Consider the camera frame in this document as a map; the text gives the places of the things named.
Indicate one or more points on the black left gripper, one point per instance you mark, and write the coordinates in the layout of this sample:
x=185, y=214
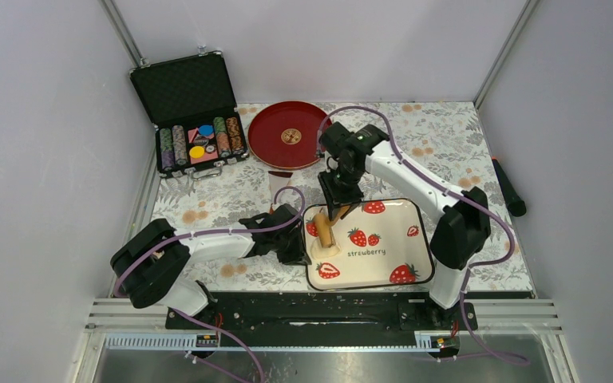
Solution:
x=298, y=256

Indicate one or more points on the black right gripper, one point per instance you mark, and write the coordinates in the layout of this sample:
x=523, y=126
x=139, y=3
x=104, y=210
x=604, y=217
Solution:
x=337, y=199

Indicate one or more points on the wooden dough roller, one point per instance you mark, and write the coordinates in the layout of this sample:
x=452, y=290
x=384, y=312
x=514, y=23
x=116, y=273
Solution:
x=324, y=224

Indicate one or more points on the square strawberry ceramic plate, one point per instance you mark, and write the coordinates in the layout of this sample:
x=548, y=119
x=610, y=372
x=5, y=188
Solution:
x=383, y=243

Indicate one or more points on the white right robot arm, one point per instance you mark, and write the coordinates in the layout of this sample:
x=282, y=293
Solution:
x=460, y=216

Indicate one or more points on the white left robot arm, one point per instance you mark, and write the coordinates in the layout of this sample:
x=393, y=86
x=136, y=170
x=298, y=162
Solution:
x=150, y=268

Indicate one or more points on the round red lacquer tray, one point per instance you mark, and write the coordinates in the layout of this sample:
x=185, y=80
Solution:
x=284, y=135

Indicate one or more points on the floral patterned tablecloth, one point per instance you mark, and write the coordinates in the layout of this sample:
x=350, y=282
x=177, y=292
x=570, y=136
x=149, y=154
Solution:
x=445, y=137

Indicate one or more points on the black poker chip case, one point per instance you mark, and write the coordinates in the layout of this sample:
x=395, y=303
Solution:
x=192, y=107

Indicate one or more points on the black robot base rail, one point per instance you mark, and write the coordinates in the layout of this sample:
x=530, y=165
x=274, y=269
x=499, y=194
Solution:
x=341, y=314

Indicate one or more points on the slotted grey cable duct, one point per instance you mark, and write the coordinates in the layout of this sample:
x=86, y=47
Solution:
x=275, y=341

